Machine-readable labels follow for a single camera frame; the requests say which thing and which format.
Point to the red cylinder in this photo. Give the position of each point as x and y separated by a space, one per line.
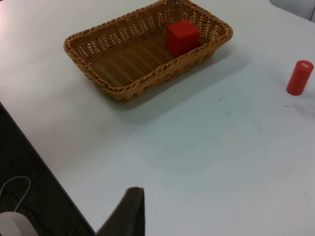
299 78

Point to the red cube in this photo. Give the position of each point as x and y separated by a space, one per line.
180 38

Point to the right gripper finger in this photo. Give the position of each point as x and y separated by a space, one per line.
128 216

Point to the pale brown wicker basket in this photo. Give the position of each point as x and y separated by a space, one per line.
128 59

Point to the white rounded device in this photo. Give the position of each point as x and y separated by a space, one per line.
12 225

